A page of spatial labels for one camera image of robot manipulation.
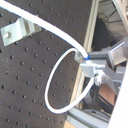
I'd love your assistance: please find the black perforated breadboard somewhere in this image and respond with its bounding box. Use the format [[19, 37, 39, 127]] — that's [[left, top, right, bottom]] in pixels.
[[0, 0, 92, 128]]

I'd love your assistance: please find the metal cable clip bracket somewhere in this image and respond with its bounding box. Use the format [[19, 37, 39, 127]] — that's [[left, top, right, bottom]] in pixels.
[[0, 18, 41, 46]]

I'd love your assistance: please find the white cable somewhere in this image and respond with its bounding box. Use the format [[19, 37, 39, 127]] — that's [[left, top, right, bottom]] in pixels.
[[0, 0, 96, 115]]

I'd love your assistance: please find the aluminium frame rail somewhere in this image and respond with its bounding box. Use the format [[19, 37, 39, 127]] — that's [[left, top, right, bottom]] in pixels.
[[71, 0, 99, 102]]

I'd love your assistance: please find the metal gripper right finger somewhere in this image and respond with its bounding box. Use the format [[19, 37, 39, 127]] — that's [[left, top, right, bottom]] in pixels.
[[74, 37, 128, 67]]

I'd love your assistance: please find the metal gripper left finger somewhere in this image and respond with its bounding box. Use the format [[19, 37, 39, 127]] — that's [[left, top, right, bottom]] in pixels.
[[80, 63, 121, 93]]

